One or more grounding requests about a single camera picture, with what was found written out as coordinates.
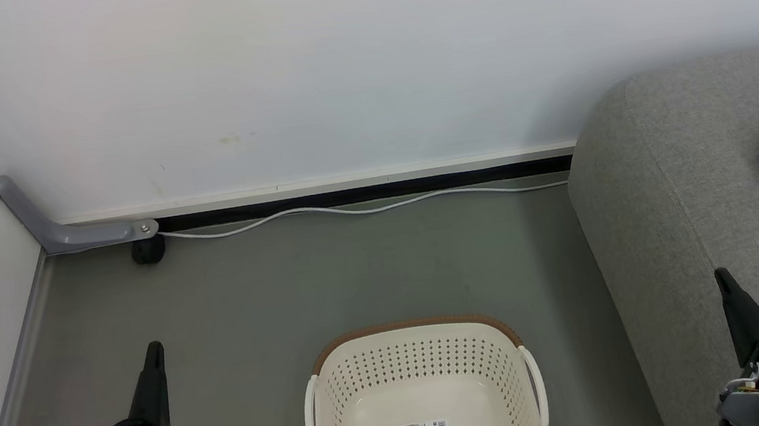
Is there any grey fabric sofa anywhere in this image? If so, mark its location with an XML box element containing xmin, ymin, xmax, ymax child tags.
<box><xmin>555</xmin><ymin>45</ymin><xmax>759</xmax><ymax>426</ymax></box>

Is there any black caster wheel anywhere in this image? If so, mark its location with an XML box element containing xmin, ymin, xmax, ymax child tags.
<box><xmin>130</xmin><ymin>234</ymin><xmax>168</xmax><ymax>266</ymax></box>

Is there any cream perforated laundry basket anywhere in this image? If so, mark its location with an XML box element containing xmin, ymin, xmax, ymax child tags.
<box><xmin>295</xmin><ymin>306</ymin><xmax>551</xmax><ymax>426</ymax></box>

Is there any white baseboard strip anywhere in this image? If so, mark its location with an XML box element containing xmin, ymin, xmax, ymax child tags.
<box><xmin>53</xmin><ymin>141</ymin><xmax>579</xmax><ymax>230</ymax></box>

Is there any grey metal support bracket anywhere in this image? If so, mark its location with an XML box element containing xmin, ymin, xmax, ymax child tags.
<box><xmin>0</xmin><ymin>158</ymin><xmax>160</xmax><ymax>261</ymax></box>

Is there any white power cable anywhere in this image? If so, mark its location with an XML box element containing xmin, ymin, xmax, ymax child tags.
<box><xmin>155</xmin><ymin>176</ymin><xmax>572</xmax><ymax>245</ymax></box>

